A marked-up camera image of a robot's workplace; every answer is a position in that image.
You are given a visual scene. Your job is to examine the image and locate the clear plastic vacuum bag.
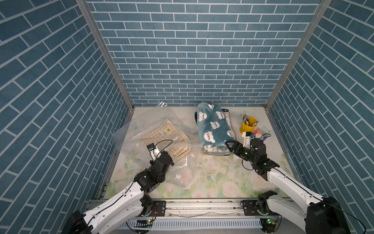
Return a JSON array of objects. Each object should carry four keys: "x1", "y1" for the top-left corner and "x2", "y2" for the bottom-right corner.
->
[{"x1": 110, "y1": 101, "x2": 202, "y2": 191}]

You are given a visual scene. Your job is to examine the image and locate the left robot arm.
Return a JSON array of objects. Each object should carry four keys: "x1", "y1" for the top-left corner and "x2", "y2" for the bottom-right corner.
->
[{"x1": 62, "y1": 151, "x2": 174, "y2": 234}]

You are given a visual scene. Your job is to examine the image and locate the dark teal bear blanket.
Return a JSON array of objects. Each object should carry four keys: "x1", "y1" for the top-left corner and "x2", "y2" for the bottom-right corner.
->
[{"x1": 196, "y1": 102, "x2": 232, "y2": 147}]

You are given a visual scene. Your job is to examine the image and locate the clear box of stationery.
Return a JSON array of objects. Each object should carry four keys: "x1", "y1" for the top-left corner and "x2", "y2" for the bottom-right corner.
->
[{"x1": 253, "y1": 128, "x2": 271, "y2": 141}]

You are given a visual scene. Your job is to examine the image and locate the yellow metal pen bucket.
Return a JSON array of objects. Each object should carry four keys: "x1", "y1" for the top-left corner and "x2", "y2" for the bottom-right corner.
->
[{"x1": 240, "y1": 117, "x2": 258, "y2": 134}]

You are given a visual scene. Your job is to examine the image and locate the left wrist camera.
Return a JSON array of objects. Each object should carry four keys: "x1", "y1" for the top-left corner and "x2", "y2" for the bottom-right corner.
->
[{"x1": 147, "y1": 143, "x2": 160, "y2": 161}]

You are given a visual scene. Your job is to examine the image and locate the orange checked flower blanket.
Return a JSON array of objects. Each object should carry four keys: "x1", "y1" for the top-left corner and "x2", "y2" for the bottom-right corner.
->
[{"x1": 141, "y1": 119, "x2": 191, "y2": 158}]

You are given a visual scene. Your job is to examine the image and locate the navy blue star blanket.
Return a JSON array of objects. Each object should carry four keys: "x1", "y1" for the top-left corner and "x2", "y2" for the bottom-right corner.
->
[{"x1": 194, "y1": 109, "x2": 230, "y2": 122}]

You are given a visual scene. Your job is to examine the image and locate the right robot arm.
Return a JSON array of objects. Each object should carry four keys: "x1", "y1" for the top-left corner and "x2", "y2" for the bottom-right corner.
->
[{"x1": 225, "y1": 138, "x2": 350, "y2": 234}]

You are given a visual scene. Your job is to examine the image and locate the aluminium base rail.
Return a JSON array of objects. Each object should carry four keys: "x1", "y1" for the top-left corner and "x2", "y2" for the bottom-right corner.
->
[{"x1": 84, "y1": 198, "x2": 325, "y2": 220}]

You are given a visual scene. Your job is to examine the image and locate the cream bear print blanket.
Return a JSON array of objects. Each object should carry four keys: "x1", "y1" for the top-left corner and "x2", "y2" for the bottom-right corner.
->
[{"x1": 202, "y1": 109, "x2": 236, "y2": 157}]

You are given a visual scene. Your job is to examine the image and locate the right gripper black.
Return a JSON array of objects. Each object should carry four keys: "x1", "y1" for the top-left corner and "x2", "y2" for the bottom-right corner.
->
[{"x1": 225, "y1": 140, "x2": 256, "y2": 165}]

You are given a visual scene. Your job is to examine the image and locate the pens in bucket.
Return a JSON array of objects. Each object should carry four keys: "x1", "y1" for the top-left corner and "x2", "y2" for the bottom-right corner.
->
[{"x1": 242, "y1": 114, "x2": 251, "y2": 126}]

